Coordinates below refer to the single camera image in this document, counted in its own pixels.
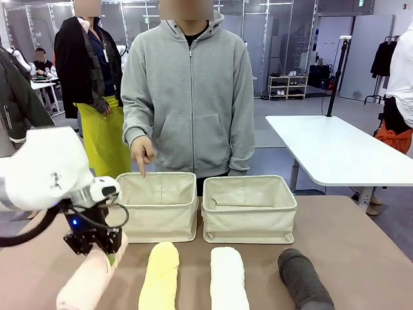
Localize person in green jacket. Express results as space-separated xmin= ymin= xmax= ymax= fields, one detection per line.
xmin=0 ymin=46 xmax=55 ymax=152

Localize dark grey towel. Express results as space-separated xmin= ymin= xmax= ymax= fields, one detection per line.
xmin=277 ymin=247 xmax=336 ymax=310

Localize white side table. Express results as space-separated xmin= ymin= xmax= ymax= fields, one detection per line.
xmin=265 ymin=115 xmax=413 ymax=214

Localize seated person in black jacket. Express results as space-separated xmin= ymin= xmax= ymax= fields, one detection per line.
xmin=32 ymin=47 xmax=62 ymax=114

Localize yellow towel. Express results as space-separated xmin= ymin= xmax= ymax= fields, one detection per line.
xmin=137 ymin=242 xmax=180 ymax=310

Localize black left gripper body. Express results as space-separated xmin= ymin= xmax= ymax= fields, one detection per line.
xmin=65 ymin=205 xmax=110 ymax=236

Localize black camera stand pole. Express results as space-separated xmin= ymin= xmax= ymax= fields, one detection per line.
xmin=326 ymin=36 xmax=352 ymax=118

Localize person's right forearm grey sleeve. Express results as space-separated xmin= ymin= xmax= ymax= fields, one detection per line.
xmin=121 ymin=96 xmax=152 ymax=151

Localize person in grey hoodie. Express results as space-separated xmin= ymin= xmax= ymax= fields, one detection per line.
xmin=121 ymin=0 xmax=256 ymax=188

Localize black bags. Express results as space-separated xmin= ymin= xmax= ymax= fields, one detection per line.
xmin=308 ymin=63 xmax=334 ymax=90

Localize beige fabric basket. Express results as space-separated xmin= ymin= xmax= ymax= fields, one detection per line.
xmin=106 ymin=171 xmax=198 ymax=243
xmin=201 ymin=174 xmax=297 ymax=245

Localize person's left forearm grey sleeve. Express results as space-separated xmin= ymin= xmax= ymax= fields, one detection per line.
xmin=228 ymin=106 xmax=256 ymax=172

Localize person with yellow apron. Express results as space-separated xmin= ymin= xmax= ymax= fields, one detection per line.
xmin=54 ymin=0 xmax=132 ymax=179

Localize black garment on clothes rack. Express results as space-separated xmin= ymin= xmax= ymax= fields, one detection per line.
xmin=370 ymin=36 xmax=398 ymax=80

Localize person's right hand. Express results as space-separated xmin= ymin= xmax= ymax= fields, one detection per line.
xmin=130 ymin=135 xmax=157 ymax=180

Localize pink towel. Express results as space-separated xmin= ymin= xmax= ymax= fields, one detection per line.
xmin=56 ymin=231 xmax=129 ymax=310

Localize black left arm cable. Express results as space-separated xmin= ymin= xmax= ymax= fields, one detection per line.
xmin=0 ymin=203 xmax=70 ymax=249

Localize orange cloth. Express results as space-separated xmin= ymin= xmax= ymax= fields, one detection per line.
xmin=375 ymin=127 xmax=413 ymax=155

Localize white towel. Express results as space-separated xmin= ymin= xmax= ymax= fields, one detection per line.
xmin=210 ymin=246 xmax=251 ymax=310

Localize wooden shoe rack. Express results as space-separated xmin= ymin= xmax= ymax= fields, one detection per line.
xmin=268 ymin=74 xmax=308 ymax=100

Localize person in white top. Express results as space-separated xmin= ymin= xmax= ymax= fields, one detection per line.
xmin=382 ymin=25 xmax=413 ymax=136

